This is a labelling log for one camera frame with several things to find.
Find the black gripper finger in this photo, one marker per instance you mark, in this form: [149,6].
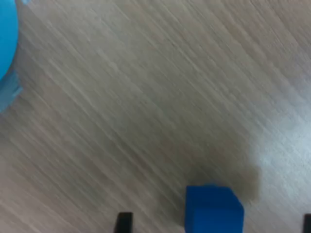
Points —
[124,224]
[307,224]

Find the blue cube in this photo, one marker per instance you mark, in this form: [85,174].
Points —
[213,211]

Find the blue round bin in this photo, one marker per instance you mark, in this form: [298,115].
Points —
[7,36]

